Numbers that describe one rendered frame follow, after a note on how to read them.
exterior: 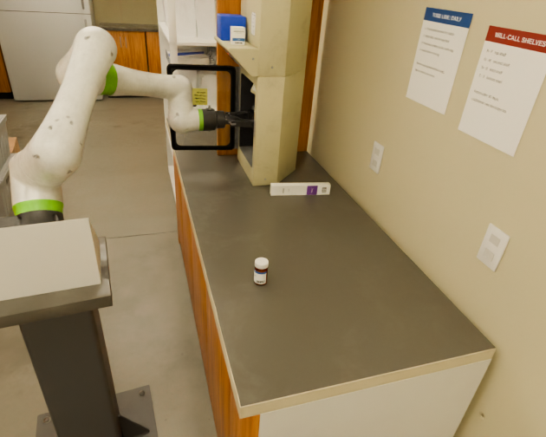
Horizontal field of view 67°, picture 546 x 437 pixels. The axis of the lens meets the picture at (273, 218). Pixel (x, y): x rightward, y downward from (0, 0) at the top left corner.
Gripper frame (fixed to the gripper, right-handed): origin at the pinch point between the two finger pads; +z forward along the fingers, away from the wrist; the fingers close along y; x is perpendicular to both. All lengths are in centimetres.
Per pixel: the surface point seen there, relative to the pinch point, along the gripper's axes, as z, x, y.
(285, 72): 4.6, -23.2, -15.1
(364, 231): 26, 25, -59
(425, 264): 37, 25, -83
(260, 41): -6.3, -34.2, -15.2
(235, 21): -11.8, -38.6, 3.5
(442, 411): 25, 49, -119
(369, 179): 37, 14, -39
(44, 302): -81, 26, -75
